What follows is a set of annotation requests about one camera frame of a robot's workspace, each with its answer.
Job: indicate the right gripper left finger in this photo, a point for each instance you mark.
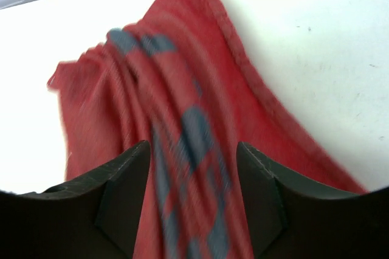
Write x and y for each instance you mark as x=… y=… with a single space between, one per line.
x=95 y=215

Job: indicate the red pillowcase with grey print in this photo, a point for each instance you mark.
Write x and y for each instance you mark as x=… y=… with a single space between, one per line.
x=180 y=78

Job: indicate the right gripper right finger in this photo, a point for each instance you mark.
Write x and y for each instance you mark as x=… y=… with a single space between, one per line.
x=292 y=216

